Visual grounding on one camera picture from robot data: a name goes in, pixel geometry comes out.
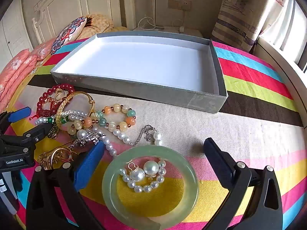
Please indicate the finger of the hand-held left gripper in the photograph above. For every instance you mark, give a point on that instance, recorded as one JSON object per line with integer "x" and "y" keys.
{"x": 20, "y": 113}
{"x": 39, "y": 131}

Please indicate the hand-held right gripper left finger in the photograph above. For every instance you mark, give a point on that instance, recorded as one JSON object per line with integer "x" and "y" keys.
{"x": 88, "y": 165}

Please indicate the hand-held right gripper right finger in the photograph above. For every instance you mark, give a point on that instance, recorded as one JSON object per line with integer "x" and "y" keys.
{"x": 218, "y": 160}

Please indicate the green pendant ornament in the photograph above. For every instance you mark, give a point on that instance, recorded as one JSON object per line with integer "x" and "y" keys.
{"x": 49, "y": 119}

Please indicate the green jade bangle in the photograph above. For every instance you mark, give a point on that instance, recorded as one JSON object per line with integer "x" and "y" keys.
{"x": 109, "y": 182}

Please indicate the gold brooch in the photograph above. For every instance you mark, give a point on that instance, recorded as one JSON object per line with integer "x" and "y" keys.
{"x": 54, "y": 157}

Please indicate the gold bangle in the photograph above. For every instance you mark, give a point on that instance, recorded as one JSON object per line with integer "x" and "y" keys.
{"x": 61, "y": 110}

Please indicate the grey cardboard box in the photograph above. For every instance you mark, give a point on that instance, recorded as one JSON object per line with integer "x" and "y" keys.
{"x": 144, "y": 60}

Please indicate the pink floral folded quilt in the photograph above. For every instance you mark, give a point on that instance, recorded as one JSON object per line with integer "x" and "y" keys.
{"x": 14, "y": 74}

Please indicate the yellow daisy bed sheet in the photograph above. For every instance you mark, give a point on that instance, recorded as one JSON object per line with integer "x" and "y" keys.
{"x": 37, "y": 67}

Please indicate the pink floral pillow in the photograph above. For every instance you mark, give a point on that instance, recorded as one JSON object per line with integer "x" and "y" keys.
{"x": 44, "y": 49}

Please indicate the white wardrobe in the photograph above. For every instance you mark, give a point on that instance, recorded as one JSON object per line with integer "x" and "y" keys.
{"x": 14, "y": 36}

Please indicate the striped blanket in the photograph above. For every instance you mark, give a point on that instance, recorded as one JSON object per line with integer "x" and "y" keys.
{"x": 251, "y": 71}

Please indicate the embroidered cushion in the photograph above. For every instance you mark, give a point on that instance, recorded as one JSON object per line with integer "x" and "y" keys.
{"x": 69, "y": 32}

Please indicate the black cloth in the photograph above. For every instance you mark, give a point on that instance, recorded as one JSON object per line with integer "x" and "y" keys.
{"x": 88, "y": 20}

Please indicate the white bed headboard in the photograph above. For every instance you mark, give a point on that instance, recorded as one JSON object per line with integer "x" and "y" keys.
{"x": 72, "y": 2}

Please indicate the yellow quilted blanket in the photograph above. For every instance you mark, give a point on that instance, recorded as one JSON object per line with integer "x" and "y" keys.
{"x": 100, "y": 20}

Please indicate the white charger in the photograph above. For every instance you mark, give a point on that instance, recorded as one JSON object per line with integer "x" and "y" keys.
{"x": 181, "y": 28}

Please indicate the window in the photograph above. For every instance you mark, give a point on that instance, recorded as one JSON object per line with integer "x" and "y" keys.
{"x": 299, "y": 40}

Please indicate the printed curtain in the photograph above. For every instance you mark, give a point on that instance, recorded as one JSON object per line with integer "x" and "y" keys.
{"x": 239, "y": 16}

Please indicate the wall socket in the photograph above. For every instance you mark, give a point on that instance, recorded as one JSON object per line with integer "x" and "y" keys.
{"x": 178, "y": 4}

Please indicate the white wall conduit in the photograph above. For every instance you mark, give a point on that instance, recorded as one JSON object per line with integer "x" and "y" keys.
{"x": 154, "y": 2}

